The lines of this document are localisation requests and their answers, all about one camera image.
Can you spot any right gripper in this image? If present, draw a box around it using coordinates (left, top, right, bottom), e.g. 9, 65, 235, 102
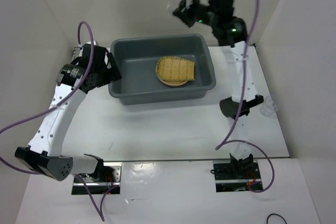
171, 0, 216, 28

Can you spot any clear plastic cup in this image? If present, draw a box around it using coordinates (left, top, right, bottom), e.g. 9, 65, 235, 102
166, 2, 176, 13
259, 95, 279, 118

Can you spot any woven bamboo tray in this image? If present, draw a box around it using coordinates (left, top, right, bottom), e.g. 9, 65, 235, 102
155, 56, 195, 81

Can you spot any yellow bear plate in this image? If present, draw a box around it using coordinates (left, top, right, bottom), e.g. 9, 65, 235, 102
159, 78, 188, 87

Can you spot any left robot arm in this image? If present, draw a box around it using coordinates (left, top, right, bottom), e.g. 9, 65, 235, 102
15, 44, 121, 182

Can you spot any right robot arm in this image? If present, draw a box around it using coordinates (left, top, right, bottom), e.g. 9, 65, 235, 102
173, 0, 264, 178

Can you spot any grey plastic bin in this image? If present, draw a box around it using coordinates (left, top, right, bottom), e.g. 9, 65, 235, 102
108, 34, 216, 105

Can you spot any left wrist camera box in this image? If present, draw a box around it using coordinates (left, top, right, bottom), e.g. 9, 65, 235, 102
78, 39, 99, 48

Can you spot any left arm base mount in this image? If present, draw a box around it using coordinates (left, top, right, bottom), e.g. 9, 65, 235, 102
71, 162, 123, 195

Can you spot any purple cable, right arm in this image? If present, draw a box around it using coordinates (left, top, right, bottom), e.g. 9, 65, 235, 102
191, 0, 276, 193

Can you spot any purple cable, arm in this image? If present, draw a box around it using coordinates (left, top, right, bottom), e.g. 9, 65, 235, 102
0, 20, 122, 222
191, 0, 276, 193

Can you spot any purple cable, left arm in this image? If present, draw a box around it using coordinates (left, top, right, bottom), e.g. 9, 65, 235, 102
0, 20, 122, 222

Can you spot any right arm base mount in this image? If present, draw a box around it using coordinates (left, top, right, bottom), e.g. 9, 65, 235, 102
211, 161, 264, 193

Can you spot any black cable loop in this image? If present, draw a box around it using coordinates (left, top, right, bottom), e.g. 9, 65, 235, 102
267, 214, 287, 224

